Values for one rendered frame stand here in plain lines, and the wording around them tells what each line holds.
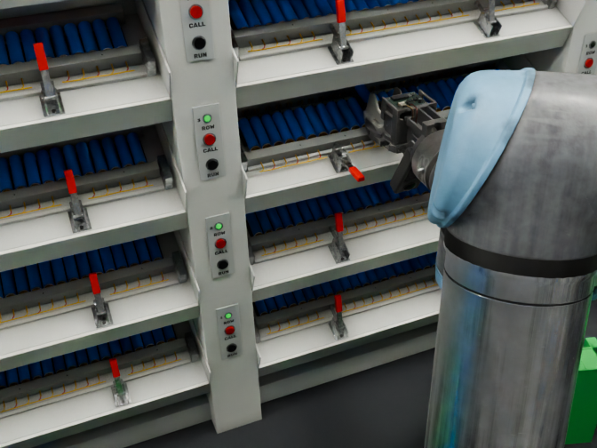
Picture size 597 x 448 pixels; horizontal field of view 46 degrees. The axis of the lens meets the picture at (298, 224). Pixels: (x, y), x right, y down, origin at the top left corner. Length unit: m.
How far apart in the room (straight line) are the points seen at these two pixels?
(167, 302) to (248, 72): 0.42
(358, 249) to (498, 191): 0.86
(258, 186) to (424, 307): 0.51
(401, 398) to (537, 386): 0.99
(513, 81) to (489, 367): 0.20
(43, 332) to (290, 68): 0.58
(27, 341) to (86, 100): 0.42
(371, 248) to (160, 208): 0.42
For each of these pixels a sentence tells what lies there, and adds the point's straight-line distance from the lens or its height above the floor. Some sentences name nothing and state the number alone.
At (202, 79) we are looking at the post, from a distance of 1.04.
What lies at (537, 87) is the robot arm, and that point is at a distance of 0.51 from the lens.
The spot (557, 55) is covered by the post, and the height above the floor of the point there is 0.65.
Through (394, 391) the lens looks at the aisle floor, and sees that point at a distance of 1.54.
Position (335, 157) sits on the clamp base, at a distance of 1.20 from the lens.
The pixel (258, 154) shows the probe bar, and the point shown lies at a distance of 1.17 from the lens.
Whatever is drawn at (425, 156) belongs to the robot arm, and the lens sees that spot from 1.06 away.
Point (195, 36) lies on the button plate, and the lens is 1.01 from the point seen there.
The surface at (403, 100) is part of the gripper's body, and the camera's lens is 1.15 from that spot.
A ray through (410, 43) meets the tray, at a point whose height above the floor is 0.73.
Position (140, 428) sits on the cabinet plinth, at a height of 0.04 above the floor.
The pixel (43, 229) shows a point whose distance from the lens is 1.13.
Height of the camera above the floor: 1.13
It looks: 34 degrees down
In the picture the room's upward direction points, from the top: 2 degrees counter-clockwise
